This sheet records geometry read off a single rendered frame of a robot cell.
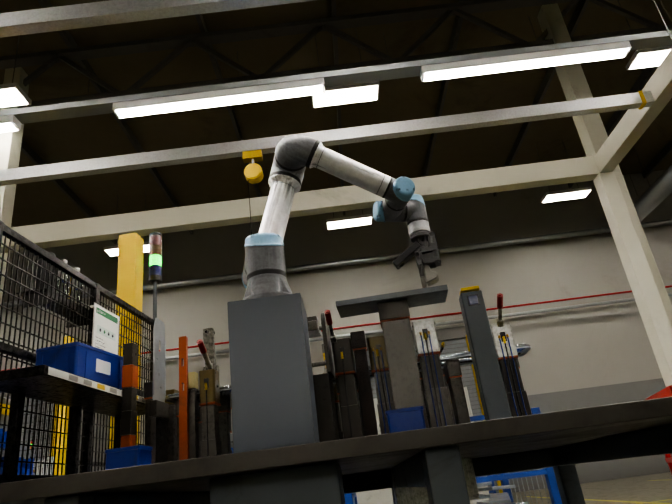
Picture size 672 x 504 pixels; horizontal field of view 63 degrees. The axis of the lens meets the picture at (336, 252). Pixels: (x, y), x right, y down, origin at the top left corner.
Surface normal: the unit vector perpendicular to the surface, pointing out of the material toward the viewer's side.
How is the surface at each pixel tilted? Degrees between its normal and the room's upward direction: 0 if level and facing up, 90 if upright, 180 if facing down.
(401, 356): 90
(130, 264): 90
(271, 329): 90
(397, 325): 90
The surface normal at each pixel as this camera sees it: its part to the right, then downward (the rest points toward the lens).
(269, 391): -0.04, -0.39
